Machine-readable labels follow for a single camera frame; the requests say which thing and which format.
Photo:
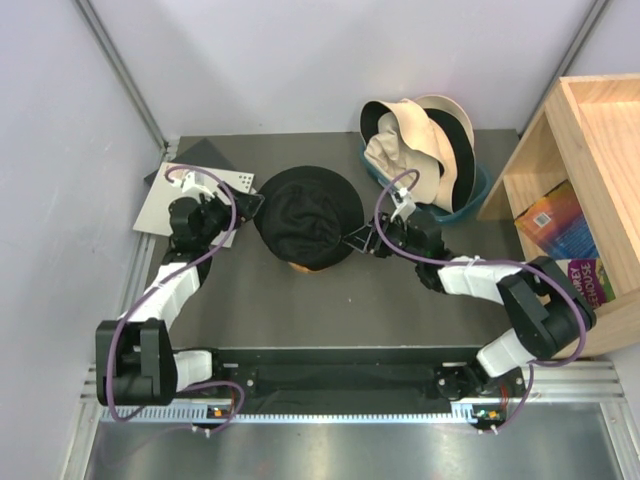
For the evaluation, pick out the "tan black hat behind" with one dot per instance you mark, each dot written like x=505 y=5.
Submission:
x=456 y=145

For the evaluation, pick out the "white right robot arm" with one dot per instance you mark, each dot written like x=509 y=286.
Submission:
x=545 y=310

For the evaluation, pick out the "aluminium corner post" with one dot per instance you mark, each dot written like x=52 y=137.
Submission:
x=594 y=14
x=99 y=32

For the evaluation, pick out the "black bucket hat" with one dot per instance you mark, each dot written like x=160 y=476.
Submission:
x=307 y=210

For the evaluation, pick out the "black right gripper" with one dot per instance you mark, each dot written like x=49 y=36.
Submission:
x=368 y=239

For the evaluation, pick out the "aluminium corner post left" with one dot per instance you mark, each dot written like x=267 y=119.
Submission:
x=99 y=32

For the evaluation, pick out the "aluminium corner post right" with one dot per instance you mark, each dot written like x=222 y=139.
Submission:
x=594 y=14

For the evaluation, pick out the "white calibration board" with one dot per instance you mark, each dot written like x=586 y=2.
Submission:
x=153 y=217

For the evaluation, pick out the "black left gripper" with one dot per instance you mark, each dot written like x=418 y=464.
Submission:
x=248 y=205

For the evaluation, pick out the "orange hat under stack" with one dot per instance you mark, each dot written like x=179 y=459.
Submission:
x=303 y=269

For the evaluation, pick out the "wooden shelf box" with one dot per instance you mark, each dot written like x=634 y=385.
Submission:
x=587 y=132

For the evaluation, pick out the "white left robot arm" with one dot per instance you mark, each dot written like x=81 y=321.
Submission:
x=136 y=364

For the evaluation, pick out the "dark grey foam pad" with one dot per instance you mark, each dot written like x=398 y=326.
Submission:
x=204 y=154

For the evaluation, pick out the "beige black reversible hat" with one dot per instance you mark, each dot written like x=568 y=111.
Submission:
x=395 y=130

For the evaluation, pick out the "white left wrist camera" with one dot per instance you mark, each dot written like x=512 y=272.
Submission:
x=190 y=183

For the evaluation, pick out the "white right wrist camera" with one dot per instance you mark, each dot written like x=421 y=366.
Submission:
x=404 y=204

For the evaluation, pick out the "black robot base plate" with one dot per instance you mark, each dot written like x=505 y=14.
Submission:
x=346 y=381

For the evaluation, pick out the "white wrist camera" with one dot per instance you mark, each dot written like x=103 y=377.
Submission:
x=404 y=204
x=190 y=183

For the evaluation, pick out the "aluminium frame rail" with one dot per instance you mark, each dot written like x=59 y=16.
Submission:
x=582 y=382

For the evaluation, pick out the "purple treehouse book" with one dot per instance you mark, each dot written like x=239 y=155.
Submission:
x=589 y=278

